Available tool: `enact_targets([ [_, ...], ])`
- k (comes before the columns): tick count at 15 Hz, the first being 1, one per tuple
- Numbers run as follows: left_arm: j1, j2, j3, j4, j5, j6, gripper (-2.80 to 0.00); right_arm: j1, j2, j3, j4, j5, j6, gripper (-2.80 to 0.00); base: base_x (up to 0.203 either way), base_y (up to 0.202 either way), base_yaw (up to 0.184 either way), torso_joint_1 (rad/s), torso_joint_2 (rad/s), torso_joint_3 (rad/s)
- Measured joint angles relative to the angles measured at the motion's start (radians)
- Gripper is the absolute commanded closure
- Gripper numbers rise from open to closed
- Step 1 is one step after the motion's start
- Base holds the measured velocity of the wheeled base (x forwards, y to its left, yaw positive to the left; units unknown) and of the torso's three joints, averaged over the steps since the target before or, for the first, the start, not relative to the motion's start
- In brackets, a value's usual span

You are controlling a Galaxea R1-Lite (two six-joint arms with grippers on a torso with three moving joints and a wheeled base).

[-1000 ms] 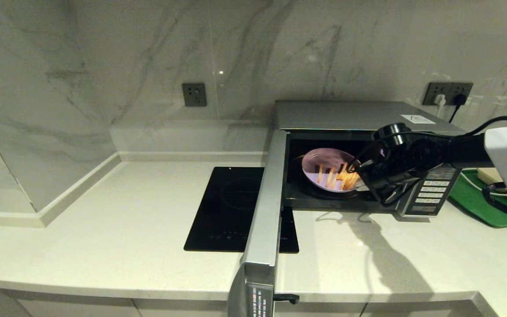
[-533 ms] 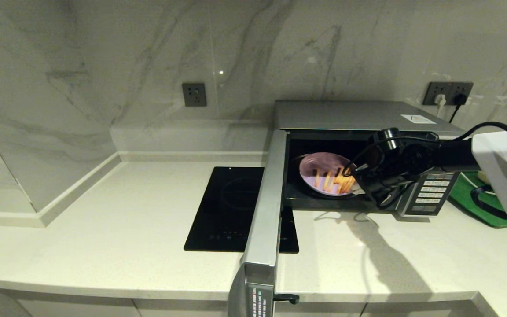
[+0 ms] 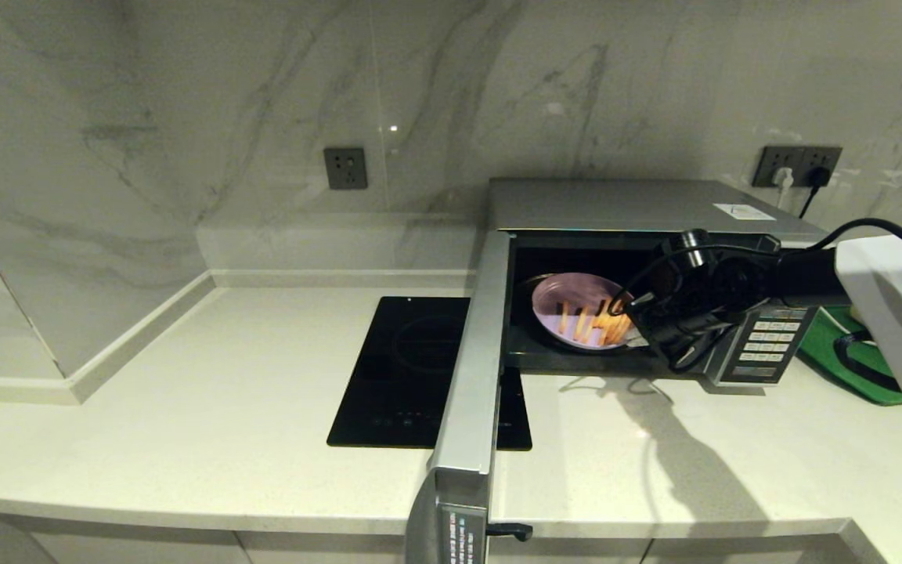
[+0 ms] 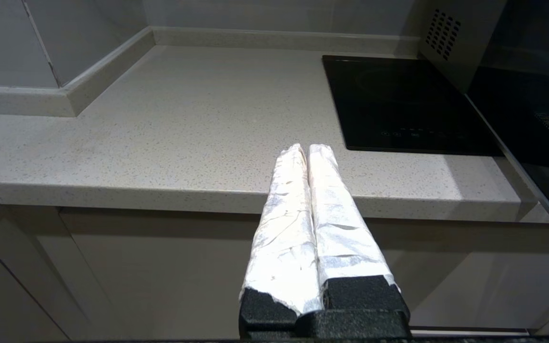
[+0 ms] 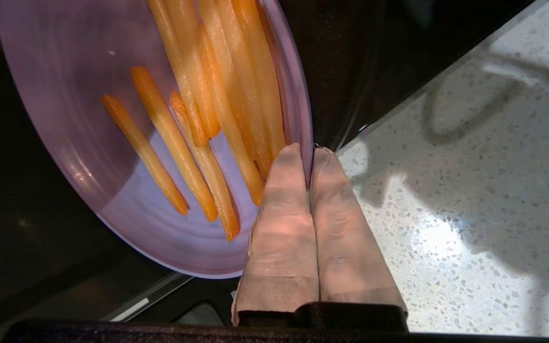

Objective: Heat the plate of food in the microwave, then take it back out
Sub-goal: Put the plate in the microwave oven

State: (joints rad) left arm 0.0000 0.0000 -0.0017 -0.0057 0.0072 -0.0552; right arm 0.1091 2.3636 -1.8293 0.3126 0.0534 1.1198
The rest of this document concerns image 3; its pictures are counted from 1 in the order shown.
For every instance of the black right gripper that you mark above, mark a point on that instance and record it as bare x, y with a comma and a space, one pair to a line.
694, 298

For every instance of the purple plate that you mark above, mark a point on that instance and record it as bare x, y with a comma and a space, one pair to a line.
528, 296
576, 290

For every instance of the black glass microwave door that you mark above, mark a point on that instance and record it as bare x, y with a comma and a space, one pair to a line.
467, 376

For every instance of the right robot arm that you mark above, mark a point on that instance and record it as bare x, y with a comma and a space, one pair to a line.
889, 298

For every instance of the silver Panasonic microwave oven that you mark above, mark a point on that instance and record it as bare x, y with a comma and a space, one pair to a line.
615, 204

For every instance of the white paper sheet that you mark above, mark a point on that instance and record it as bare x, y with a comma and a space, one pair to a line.
745, 211

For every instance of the green plastic tray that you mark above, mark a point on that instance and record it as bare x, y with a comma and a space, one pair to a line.
827, 360

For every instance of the white power plug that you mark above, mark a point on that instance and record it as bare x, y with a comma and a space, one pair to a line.
783, 178

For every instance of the black power plug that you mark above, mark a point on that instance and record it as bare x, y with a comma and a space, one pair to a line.
817, 176

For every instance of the black induction cooktop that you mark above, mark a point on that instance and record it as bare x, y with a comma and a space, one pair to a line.
388, 376

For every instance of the grey cabinet door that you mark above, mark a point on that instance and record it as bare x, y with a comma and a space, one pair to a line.
733, 552

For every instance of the grey double wall socket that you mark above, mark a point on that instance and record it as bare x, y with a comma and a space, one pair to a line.
799, 157

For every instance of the grey single wall socket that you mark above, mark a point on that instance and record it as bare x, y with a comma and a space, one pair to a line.
344, 168

